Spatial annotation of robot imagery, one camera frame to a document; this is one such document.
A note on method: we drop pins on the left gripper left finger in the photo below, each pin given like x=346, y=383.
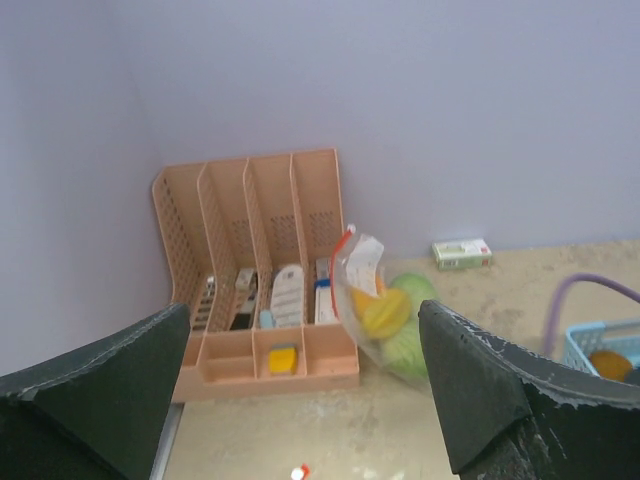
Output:
x=96, y=412

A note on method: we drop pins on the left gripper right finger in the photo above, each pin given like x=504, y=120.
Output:
x=508, y=413

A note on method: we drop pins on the green cabbage front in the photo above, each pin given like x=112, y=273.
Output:
x=402, y=353

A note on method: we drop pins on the green cabbage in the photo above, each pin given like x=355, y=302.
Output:
x=417, y=287
x=402, y=353

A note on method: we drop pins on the clear orange zip bag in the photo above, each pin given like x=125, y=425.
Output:
x=356, y=261

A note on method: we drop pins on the green cabbage back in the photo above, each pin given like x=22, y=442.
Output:
x=417, y=287

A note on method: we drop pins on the yellow starfruit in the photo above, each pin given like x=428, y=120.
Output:
x=387, y=315

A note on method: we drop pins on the orange fruit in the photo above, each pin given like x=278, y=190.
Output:
x=362, y=300

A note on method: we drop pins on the blue plastic basket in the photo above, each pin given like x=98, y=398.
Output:
x=621, y=336

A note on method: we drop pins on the brown kiwi fruit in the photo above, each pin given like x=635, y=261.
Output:
x=610, y=365

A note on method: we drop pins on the green white small box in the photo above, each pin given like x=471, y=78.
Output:
x=462, y=254

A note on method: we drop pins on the yellow block in organizer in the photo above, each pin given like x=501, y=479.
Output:
x=282, y=359

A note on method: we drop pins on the white blue box in organizer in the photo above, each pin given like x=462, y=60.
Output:
x=323, y=306

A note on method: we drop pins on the white tube in organizer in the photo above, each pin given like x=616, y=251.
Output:
x=287, y=298

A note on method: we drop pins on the pink desk organizer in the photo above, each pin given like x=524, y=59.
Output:
x=228, y=226

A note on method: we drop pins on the aluminium frame rail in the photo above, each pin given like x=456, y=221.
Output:
x=166, y=441

